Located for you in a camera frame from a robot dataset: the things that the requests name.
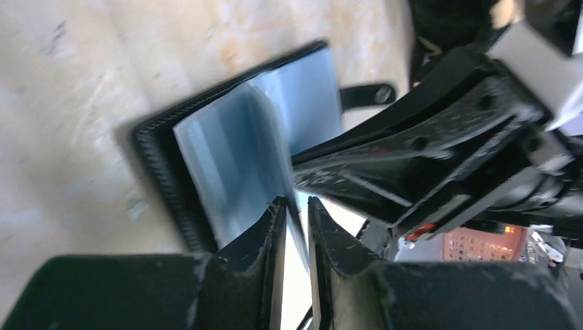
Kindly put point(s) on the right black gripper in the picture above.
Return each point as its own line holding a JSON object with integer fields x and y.
{"x": 445, "y": 156}

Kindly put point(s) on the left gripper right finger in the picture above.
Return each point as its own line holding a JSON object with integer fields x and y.
{"x": 343, "y": 285}

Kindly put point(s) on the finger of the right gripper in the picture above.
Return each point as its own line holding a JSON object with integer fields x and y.
{"x": 454, "y": 75}

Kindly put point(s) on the black card holder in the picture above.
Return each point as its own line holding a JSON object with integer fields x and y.
{"x": 220, "y": 157}

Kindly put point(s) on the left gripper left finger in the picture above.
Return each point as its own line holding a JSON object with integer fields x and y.
{"x": 243, "y": 286}

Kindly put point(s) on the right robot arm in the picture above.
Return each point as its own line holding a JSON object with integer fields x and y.
{"x": 541, "y": 56}

